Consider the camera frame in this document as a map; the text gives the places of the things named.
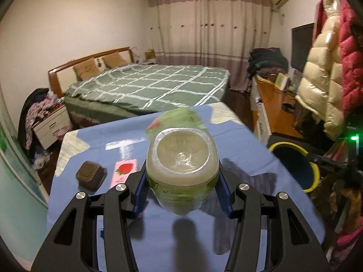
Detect wooden desk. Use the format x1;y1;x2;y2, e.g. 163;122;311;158
251;75;305;139

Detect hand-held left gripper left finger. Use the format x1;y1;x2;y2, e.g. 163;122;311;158
30;161;148;272

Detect brown pillow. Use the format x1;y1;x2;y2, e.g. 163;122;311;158
102;51;127;69
73;57;98;80

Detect pink and cream curtain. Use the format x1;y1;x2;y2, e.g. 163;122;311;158
145;0;274;91

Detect blue printed tablecloth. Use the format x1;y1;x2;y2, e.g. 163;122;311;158
47;103;325;272

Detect pink carton box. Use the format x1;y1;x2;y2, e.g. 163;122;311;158
109;159;138;189

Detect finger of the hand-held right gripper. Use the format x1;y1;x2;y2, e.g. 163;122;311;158
308;151;349;174

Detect clear green plastic bottle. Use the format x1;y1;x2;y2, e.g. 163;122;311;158
145;127;220;215

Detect plastic bags on floor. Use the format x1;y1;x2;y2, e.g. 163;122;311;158
32;150;52;170

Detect yellow-rimmed trash bin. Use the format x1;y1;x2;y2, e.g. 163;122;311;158
267;142;321;193

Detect glass wardrobe sliding door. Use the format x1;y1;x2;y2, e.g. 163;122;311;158
0;85;49;219

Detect white nightstand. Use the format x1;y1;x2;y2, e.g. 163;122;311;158
32;103;73;150

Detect pile of patterned clothes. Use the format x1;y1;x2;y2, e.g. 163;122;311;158
17;88;64;151

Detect black television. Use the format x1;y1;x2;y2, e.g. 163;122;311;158
291;23;315;73

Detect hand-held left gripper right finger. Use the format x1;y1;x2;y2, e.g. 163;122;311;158
217;159;331;272

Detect green wet wipes packet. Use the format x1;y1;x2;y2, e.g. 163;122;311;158
145;107;209;139

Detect green checked quilt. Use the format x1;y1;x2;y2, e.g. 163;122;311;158
63;63;230;111

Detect brown square plastic box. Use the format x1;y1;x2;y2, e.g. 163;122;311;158
76;161;108;192

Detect pile of dark clothes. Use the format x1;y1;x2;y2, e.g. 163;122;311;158
248;48;288;75

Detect wooden bed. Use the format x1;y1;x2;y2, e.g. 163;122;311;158
48;47;230;125

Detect cream puffer jacket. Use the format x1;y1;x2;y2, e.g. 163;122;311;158
295;11;345;141

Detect red puffer jacket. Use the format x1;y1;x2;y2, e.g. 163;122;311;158
316;0;363;119

